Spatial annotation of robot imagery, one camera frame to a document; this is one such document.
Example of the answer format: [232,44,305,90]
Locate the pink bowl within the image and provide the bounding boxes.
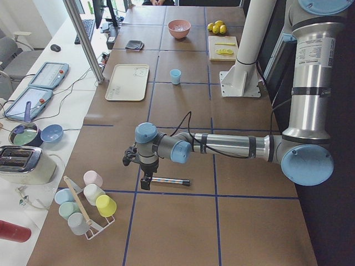
[168,19,191,39]

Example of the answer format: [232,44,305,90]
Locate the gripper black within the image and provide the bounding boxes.
[140,158,159,190]

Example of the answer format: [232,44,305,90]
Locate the aluminium frame post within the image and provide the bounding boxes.
[63,0,104,84]

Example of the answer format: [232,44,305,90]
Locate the black keyboard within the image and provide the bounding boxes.
[82,19,95,41]

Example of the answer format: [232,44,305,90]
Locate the steel muddler black tip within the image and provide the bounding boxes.
[151,177,190,186]

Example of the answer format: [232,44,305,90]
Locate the black monitor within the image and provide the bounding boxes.
[92,0,118,29]

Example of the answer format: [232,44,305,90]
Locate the black computer mouse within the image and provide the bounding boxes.
[50,44,61,52]

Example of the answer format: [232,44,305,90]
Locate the red bottle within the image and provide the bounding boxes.
[1,220,32,243]

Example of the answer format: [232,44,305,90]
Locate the blue saucepan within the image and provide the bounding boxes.
[9,101,43,147]

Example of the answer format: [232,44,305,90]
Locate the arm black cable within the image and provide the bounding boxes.
[170,111,250,159]

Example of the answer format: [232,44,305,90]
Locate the white cup rack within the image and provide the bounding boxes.
[63,176,115,240]

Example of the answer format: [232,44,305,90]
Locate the grey cup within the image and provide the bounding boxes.
[67,212,89,236]

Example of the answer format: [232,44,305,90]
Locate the teach pendant tablet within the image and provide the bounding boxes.
[4,86,53,121]
[28,62,69,90]

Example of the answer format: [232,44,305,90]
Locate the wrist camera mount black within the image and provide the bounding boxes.
[122,142,140,166]

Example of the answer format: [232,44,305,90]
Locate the blue bowl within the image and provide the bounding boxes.
[40,124,64,143]

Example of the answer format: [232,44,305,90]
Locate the grey folded cloth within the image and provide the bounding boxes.
[125,40,144,51]

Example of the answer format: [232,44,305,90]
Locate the lemon slices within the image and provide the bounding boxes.
[215,48,234,55]

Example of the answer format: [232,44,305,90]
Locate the ice cubes in bowl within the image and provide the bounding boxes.
[169,20,189,32]

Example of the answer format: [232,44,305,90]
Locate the white pedestal column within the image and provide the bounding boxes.
[220,0,276,98]

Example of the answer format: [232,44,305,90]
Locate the pink cup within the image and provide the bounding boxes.
[83,170,103,187]

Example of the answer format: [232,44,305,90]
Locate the light blue rack cup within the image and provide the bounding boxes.
[54,188,75,205]

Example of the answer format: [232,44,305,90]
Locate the white cup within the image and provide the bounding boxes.
[83,183,106,206]

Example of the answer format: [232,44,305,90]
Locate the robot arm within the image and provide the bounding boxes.
[123,1,352,190]

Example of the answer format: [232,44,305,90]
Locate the wooden cutting board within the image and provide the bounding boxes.
[208,36,239,62]

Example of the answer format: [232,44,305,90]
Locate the cream bear tray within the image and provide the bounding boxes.
[105,64,149,101]

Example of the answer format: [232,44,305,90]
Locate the yellow cup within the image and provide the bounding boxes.
[96,195,117,217]

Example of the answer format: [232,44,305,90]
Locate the mint green cup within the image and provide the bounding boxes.
[58,201,81,221]

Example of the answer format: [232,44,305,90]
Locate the yellow lemon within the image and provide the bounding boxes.
[214,20,224,27]
[219,25,227,34]
[212,25,220,34]
[207,23,215,32]

